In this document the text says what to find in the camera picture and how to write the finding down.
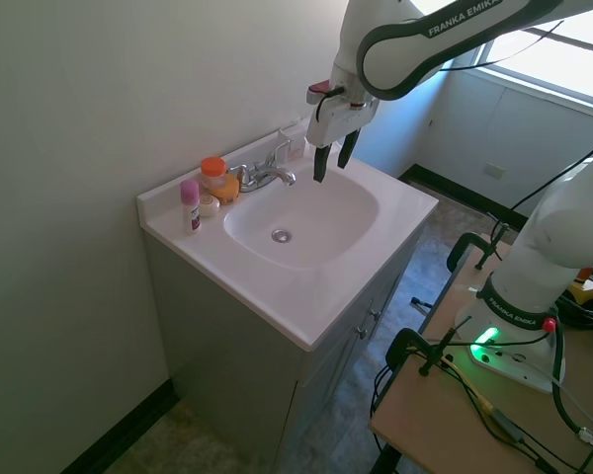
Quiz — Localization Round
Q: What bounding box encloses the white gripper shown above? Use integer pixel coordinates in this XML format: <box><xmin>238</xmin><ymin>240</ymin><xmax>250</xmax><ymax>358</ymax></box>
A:
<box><xmin>305</xmin><ymin>93</ymin><xmax>378</xmax><ymax>185</ymax></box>

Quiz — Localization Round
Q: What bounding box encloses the clear soap dispenser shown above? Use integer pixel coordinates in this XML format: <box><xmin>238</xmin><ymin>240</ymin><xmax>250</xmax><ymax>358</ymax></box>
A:
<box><xmin>278</xmin><ymin>124</ymin><xmax>310</xmax><ymax>162</ymax></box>

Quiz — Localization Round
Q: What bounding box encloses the chrome faucet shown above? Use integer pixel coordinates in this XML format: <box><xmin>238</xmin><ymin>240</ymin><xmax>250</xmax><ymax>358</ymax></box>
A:
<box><xmin>229</xmin><ymin>139</ymin><xmax>297</xmax><ymax>194</ymax></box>

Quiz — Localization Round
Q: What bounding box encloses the orange round jar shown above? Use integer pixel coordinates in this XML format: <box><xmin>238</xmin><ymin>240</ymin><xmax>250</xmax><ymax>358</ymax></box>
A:
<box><xmin>211</xmin><ymin>175</ymin><xmax>241</xmax><ymax>206</ymax></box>

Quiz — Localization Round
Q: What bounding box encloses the bottle with orange lid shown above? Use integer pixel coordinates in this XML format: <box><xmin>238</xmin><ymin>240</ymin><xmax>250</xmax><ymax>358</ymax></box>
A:
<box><xmin>200</xmin><ymin>156</ymin><xmax>228</xmax><ymax>192</ymax></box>

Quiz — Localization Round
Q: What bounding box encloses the black baseboard strip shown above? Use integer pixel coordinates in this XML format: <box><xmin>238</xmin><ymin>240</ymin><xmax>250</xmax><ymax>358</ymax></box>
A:
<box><xmin>397</xmin><ymin>164</ymin><xmax>530</xmax><ymax>231</ymax></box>
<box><xmin>53</xmin><ymin>377</ymin><xmax>175</xmax><ymax>474</ymax></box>

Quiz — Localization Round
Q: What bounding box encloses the white vanity sink top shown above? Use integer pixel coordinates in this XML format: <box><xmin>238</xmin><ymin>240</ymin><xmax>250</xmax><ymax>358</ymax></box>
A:
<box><xmin>136</xmin><ymin>128</ymin><xmax>440</xmax><ymax>353</ymax></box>

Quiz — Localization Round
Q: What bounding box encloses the white bottle with pink cap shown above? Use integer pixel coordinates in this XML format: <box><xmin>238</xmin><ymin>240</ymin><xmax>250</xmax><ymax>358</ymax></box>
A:
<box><xmin>179</xmin><ymin>180</ymin><xmax>202</xmax><ymax>236</ymax></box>

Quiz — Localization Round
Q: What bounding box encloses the black clamp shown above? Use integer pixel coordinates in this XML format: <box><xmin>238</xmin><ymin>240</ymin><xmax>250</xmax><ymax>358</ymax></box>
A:
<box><xmin>446</xmin><ymin>219</ymin><xmax>514</xmax><ymax>274</ymax></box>
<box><xmin>383</xmin><ymin>315</ymin><xmax>473</xmax><ymax>379</ymax></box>

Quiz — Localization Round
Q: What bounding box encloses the grey vanity cabinet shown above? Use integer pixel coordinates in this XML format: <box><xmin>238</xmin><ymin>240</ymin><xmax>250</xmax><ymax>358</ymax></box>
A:
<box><xmin>142</xmin><ymin>230</ymin><xmax>429</xmax><ymax>474</ymax></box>

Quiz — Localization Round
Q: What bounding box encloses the window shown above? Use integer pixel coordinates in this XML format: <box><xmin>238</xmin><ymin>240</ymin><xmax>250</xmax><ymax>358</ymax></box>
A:
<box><xmin>409</xmin><ymin>0</ymin><xmax>593</xmax><ymax>118</ymax></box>

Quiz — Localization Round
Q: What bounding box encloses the wooden table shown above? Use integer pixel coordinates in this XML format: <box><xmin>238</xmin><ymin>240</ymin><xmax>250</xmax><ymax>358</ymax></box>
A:
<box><xmin>369</xmin><ymin>231</ymin><xmax>593</xmax><ymax>474</ymax></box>

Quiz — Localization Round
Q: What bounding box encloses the yellow emergency stop box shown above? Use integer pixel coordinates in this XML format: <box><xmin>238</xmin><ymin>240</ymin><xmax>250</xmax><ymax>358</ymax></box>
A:
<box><xmin>570</xmin><ymin>266</ymin><xmax>593</xmax><ymax>310</ymax></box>

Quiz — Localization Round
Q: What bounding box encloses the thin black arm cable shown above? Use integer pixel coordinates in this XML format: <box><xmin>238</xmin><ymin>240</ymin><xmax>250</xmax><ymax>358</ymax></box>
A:
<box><xmin>314</xmin><ymin>19</ymin><xmax>593</xmax><ymax>211</ymax></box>

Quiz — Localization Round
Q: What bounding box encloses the red and grey wrist camera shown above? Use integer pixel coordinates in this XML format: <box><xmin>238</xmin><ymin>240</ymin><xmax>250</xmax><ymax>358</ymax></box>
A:
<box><xmin>306</xmin><ymin>80</ymin><xmax>346</xmax><ymax>106</ymax></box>

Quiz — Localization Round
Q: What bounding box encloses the grey cable with yellow plug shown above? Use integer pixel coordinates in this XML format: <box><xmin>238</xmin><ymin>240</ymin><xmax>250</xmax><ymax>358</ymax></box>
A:
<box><xmin>442</xmin><ymin>355</ymin><xmax>554</xmax><ymax>468</ymax></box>

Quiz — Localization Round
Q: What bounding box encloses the coiled thick black cable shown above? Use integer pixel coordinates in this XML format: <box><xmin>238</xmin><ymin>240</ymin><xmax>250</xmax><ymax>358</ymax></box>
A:
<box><xmin>555</xmin><ymin>288</ymin><xmax>593</xmax><ymax>331</ymax></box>

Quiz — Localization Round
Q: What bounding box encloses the black base cable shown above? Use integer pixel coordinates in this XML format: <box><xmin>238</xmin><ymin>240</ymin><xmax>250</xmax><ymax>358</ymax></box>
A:
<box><xmin>548</xmin><ymin>320</ymin><xmax>593</xmax><ymax>441</ymax></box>

